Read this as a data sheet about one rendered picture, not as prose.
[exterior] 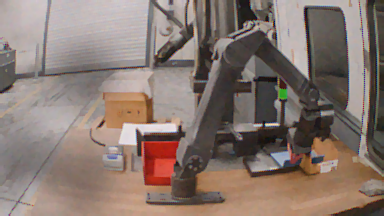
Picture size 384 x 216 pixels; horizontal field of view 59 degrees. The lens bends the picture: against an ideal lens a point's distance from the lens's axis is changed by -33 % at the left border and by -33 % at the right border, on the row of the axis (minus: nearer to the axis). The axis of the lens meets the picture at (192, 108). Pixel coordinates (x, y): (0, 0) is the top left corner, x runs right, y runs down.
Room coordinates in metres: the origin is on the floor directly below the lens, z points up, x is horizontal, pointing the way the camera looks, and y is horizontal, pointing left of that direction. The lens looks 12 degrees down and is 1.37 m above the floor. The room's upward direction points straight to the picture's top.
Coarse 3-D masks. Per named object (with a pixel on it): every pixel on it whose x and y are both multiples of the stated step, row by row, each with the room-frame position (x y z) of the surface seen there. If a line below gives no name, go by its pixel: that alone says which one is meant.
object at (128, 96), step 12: (108, 84) 4.67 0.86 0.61; (120, 84) 4.66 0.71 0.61; (132, 84) 4.65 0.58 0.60; (144, 84) 4.65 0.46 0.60; (156, 84) 5.20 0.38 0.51; (108, 96) 4.66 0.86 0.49; (120, 96) 4.65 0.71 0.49; (132, 96) 4.65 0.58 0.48; (144, 96) 4.70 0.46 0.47; (108, 108) 4.69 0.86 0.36; (120, 108) 4.68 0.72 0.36; (132, 108) 4.67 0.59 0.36; (144, 108) 4.67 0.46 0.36; (108, 120) 4.69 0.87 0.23; (120, 120) 4.68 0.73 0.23; (132, 120) 4.67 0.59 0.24; (144, 120) 4.67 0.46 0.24
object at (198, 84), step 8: (208, 64) 1.59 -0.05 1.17; (192, 80) 1.45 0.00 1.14; (200, 80) 1.44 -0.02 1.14; (240, 80) 1.45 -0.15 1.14; (248, 80) 1.46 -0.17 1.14; (192, 88) 1.44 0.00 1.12; (200, 88) 1.43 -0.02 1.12; (240, 88) 1.44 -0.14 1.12; (248, 88) 1.44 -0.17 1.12; (200, 96) 1.51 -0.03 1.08
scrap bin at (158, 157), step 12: (144, 144) 1.42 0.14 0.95; (156, 144) 1.42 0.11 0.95; (168, 144) 1.43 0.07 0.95; (144, 156) 1.42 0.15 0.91; (156, 156) 1.42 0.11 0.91; (168, 156) 1.43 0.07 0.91; (144, 168) 1.17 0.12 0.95; (156, 168) 1.32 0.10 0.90; (168, 168) 1.32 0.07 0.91; (144, 180) 1.17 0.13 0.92; (156, 180) 1.18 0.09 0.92; (168, 180) 1.18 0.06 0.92
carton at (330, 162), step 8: (320, 144) 1.38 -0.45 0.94; (328, 144) 1.29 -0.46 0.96; (320, 152) 1.37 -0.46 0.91; (328, 152) 1.28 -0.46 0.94; (336, 152) 1.20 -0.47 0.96; (304, 160) 1.24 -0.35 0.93; (328, 160) 1.27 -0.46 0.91; (336, 160) 1.19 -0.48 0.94; (304, 168) 1.23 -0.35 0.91; (312, 168) 1.19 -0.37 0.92; (320, 168) 1.19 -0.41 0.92; (328, 168) 1.19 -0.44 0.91; (336, 168) 1.20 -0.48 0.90
